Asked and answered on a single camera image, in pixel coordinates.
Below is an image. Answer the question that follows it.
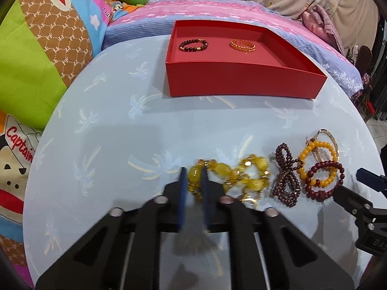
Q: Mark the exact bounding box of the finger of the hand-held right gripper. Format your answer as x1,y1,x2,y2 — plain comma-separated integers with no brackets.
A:
356,168,387,192
333,185,387,221

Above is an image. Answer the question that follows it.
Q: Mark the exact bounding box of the cartoon monkey printed blanket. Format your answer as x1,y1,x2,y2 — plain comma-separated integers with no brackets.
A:
0,0,146,287

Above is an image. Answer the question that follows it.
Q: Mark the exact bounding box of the orange round bead bracelet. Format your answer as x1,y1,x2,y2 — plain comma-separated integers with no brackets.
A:
297,140,338,188

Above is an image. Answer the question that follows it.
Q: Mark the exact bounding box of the pink and blue striped bedding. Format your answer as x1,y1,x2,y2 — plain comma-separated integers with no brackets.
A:
101,0,363,97

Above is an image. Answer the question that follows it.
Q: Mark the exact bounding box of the yellow amber chunky bracelet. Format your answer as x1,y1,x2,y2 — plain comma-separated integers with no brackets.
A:
187,155,270,201

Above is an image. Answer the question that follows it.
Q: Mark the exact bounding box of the plain gold ring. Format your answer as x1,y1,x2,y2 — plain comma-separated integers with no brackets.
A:
240,197,258,211

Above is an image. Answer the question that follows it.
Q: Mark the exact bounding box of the dark red bead bracelet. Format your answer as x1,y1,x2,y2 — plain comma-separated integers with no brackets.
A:
303,161,345,201

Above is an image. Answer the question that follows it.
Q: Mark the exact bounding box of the pink quilted cloth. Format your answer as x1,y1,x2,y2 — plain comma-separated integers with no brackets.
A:
302,4,345,56

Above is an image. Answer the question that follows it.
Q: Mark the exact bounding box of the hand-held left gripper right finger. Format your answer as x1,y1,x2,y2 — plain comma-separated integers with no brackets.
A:
202,167,353,290

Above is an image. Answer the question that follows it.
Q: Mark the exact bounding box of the red cardboard box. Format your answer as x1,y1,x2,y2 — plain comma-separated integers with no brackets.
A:
165,20,328,100

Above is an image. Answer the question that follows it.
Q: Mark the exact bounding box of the gold chain-pattern bangle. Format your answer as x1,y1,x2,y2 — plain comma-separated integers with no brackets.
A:
229,38,257,53

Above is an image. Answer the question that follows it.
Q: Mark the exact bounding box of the garnet bead tassel bracelet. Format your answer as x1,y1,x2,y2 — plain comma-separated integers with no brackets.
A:
270,143,303,208

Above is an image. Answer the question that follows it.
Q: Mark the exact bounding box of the dark metal chair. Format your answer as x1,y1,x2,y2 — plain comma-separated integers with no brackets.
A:
348,45,387,121

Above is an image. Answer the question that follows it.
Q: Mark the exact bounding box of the rose gold thin bangle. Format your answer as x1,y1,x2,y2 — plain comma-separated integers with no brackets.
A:
306,129,340,164

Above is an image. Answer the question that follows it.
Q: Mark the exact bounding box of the dark brown bead bracelet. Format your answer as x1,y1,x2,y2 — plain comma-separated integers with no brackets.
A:
178,38,209,53

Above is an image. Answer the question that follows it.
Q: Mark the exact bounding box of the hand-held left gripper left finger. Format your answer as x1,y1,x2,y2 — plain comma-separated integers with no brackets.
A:
36,167,188,290

